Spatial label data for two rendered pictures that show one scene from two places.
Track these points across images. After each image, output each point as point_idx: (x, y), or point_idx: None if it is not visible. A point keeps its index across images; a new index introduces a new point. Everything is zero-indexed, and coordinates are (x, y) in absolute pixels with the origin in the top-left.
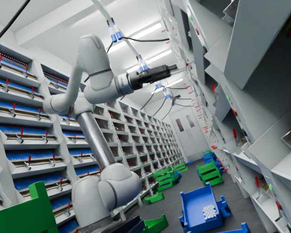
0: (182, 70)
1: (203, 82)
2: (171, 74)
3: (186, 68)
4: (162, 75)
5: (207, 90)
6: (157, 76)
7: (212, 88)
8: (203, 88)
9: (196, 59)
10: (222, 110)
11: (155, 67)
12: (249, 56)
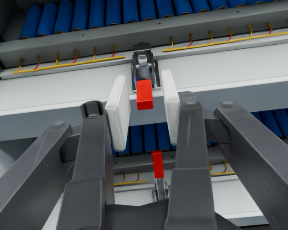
0: (129, 114)
1: (2, 135)
2: (123, 149)
3: (130, 101)
4: (111, 175)
5: (3, 163)
6: (112, 203)
7: (11, 151)
8: None
9: (258, 89)
10: (258, 221)
11: (273, 134)
12: None
